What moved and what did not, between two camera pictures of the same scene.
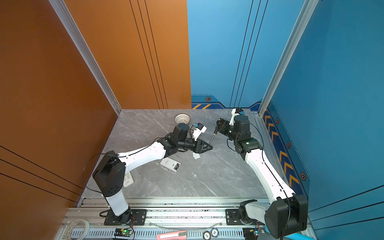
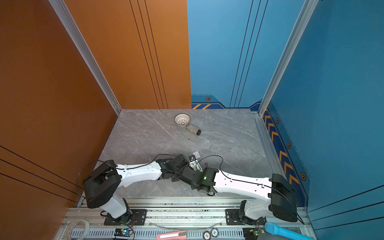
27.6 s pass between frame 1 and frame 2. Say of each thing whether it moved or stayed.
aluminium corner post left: stayed
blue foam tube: stayed
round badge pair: stayed
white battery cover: stayed
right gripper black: moved
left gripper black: moved
